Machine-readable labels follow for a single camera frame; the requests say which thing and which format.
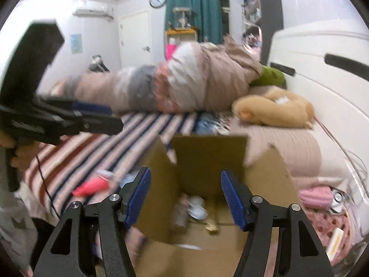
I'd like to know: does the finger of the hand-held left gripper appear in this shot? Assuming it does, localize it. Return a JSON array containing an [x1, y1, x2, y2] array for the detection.
[[81, 114, 124, 137], [72, 100, 113, 116]]

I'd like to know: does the yellow white tube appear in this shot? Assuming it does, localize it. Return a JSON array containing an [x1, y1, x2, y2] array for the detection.
[[327, 227, 345, 262]]

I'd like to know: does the person's grey patterned clothing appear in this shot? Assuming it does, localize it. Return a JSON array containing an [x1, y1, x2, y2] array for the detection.
[[0, 147, 39, 277]]

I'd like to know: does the tan plush toy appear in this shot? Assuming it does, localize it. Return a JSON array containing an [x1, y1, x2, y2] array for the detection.
[[232, 88, 315, 129]]

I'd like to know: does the blue wall poster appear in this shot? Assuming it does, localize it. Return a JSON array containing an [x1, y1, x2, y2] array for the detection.
[[70, 33, 83, 55]]

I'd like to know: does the black cable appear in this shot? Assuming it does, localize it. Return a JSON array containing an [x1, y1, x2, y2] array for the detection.
[[35, 154, 62, 218]]

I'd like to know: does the white air conditioner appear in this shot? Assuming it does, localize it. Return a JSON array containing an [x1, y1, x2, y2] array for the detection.
[[72, 1, 114, 21]]

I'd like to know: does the wooden cat tree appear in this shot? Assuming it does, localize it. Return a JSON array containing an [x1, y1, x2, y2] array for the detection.
[[167, 6, 199, 42]]

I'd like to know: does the white door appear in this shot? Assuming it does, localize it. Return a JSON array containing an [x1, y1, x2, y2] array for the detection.
[[118, 10, 153, 70]]

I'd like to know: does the cluttered wall shelf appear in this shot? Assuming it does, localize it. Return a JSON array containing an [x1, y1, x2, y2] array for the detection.
[[241, 0, 263, 45]]

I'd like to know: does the pink dotted basket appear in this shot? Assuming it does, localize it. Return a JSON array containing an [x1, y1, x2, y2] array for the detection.
[[303, 202, 356, 267]]

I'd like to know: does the person's left hand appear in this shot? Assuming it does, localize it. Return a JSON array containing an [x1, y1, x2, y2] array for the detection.
[[0, 133, 26, 176]]

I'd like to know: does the pink soft toy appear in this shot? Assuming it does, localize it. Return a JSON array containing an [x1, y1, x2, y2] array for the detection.
[[71, 177, 111, 197]]

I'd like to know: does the white round cup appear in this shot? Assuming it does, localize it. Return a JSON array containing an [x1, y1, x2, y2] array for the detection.
[[188, 196, 208, 220]]

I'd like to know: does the green pillow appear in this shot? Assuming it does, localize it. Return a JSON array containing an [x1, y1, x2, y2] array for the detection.
[[249, 65, 286, 87]]

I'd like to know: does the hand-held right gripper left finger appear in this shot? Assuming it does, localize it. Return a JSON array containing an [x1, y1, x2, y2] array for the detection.
[[30, 167, 152, 277]]

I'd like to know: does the striped bed blanket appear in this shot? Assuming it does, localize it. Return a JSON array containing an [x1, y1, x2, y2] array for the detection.
[[21, 111, 202, 217]]

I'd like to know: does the white padded headboard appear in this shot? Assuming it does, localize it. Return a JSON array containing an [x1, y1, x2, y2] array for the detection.
[[267, 23, 369, 185]]

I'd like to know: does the brown cardboard box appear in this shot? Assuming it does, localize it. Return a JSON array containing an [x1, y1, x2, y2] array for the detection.
[[127, 134, 302, 277]]

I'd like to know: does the pink pouch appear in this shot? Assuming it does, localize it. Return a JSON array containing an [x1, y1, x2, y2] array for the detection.
[[299, 186, 335, 209]]

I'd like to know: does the beige pink pillow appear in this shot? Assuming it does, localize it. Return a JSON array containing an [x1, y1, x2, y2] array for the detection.
[[231, 123, 351, 191]]

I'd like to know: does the white round device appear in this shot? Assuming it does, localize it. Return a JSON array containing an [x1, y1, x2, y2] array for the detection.
[[330, 189, 348, 210]]

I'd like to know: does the folded pink grey quilt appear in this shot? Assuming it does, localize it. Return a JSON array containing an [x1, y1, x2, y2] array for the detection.
[[55, 36, 263, 113]]

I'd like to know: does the teal curtain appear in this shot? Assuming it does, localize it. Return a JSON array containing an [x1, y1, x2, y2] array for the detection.
[[164, 0, 224, 44]]

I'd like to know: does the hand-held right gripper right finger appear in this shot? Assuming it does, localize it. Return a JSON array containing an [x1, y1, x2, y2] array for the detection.
[[220, 170, 335, 277]]

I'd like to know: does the clear plastic bottle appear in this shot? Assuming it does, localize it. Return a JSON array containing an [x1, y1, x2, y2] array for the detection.
[[170, 195, 191, 231]]

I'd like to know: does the blue patterned cloth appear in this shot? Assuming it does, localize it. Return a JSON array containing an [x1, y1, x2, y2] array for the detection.
[[194, 111, 240, 136]]

